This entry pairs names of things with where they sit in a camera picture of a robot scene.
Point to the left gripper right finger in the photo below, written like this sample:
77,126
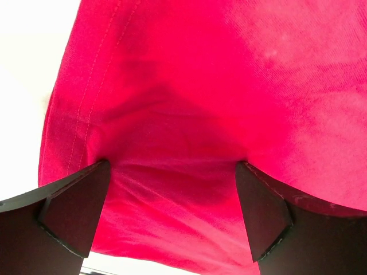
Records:
292,232

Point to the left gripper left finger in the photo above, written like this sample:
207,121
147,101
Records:
50,230

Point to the crimson red t shirt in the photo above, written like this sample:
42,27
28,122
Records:
175,93

